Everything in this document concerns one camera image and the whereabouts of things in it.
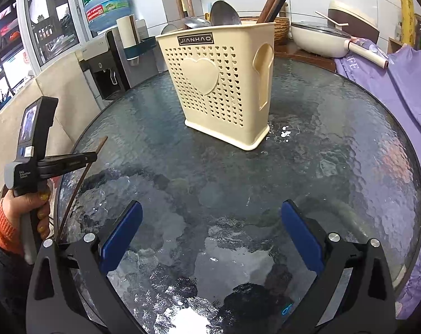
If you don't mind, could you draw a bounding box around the purple floral cloth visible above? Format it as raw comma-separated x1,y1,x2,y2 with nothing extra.
334,43,421,321

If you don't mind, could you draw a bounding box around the teal cup holder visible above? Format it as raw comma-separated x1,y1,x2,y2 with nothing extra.
123,36,161,60

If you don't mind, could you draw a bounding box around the brown and cream rice cooker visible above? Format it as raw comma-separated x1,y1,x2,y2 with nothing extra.
327,0,380,43

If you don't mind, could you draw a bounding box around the yellow roll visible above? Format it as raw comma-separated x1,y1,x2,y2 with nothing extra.
400,0,415,46

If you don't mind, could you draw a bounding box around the wooden counter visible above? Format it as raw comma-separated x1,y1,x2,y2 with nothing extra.
273,43,337,74

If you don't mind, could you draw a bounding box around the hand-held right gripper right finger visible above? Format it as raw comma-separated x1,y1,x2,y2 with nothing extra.
281,200,396,334

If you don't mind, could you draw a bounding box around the steel spoon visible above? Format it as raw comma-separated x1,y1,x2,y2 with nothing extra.
184,16,211,30

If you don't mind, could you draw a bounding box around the woven pattern basin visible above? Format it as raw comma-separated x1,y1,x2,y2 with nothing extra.
238,16,291,46

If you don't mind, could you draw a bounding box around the white pan with lid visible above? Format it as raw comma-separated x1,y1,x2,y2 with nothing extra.
290,21,389,69

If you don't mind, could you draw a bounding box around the cream perforated utensil holder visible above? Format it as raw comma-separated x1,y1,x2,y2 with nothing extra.
155,22,276,152

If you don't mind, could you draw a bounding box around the grey water dispenser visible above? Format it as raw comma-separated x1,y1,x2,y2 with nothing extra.
78,30,162,101

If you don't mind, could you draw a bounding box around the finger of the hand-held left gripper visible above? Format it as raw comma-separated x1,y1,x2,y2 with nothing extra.
38,151,99,181

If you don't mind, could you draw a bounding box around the blue water bottle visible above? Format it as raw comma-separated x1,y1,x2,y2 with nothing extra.
79,0,131,33

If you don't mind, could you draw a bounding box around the sliding window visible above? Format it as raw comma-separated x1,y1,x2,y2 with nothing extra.
0,0,93,112

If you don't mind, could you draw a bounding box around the person's left forearm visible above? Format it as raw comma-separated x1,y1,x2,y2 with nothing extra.
0,205,40,334

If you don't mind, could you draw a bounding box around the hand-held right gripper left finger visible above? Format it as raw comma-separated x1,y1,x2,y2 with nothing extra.
26,201,143,334

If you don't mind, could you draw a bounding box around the white paper cup stack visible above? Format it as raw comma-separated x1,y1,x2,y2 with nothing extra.
116,15,138,50

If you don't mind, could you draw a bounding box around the small wooden box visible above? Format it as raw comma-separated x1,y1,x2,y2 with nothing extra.
388,38,405,55

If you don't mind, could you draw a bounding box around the wooden handled metal spoon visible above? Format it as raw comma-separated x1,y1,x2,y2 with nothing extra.
210,1,242,27

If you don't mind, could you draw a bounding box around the person's left hand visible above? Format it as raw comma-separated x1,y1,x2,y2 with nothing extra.
1,190,52,242

